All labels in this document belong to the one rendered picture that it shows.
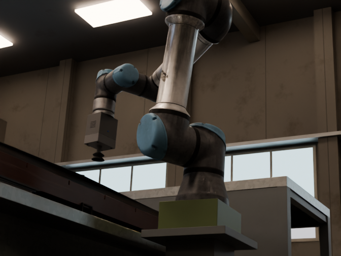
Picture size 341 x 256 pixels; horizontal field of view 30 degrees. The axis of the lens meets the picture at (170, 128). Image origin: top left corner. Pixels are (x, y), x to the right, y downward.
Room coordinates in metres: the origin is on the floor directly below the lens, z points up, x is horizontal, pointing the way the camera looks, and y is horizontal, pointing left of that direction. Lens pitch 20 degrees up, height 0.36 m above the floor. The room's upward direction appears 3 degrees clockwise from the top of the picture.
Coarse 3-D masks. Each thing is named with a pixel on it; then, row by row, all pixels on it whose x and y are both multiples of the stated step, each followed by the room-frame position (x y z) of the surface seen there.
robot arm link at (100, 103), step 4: (96, 100) 1.98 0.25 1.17; (100, 100) 1.97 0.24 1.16; (104, 100) 1.97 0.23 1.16; (108, 100) 1.97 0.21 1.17; (112, 100) 1.98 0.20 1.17; (96, 104) 1.98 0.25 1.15; (100, 104) 1.97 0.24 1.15; (104, 104) 1.97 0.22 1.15; (108, 104) 1.97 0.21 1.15; (112, 104) 1.98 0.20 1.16; (96, 108) 1.98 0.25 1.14; (100, 108) 1.97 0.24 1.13; (104, 108) 1.97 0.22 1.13; (108, 108) 1.97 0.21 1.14; (112, 108) 1.99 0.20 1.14; (112, 112) 2.00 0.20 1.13
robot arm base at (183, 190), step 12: (192, 168) 1.69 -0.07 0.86; (204, 168) 1.68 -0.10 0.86; (192, 180) 1.68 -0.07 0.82; (204, 180) 1.67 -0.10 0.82; (216, 180) 1.68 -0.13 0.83; (180, 192) 1.70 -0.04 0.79; (192, 192) 1.67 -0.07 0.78; (204, 192) 1.66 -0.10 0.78; (216, 192) 1.67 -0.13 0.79; (228, 204) 1.71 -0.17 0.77
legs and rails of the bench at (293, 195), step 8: (296, 200) 2.49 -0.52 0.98; (304, 200) 2.58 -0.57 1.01; (304, 208) 2.60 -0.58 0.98; (312, 208) 2.67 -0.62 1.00; (312, 216) 2.75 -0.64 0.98; (320, 216) 2.77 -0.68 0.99; (296, 224) 2.93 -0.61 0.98; (304, 224) 2.91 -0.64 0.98; (312, 224) 2.90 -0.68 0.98; (320, 224) 2.87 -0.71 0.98; (328, 224) 2.87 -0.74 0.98; (320, 232) 2.87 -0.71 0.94; (328, 232) 2.86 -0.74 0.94; (320, 240) 2.87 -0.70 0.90; (328, 240) 2.86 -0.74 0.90; (320, 248) 2.88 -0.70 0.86; (328, 248) 2.86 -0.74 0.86
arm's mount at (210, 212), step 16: (160, 208) 1.70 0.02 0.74; (176, 208) 1.68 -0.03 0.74; (192, 208) 1.66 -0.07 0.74; (208, 208) 1.64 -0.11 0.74; (224, 208) 1.67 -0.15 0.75; (160, 224) 1.70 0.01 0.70; (176, 224) 1.68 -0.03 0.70; (192, 224) 1.66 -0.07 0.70; (208, 224) 1.64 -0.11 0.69; (224, 224) 1.67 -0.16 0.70; (240, 224) 1.77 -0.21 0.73
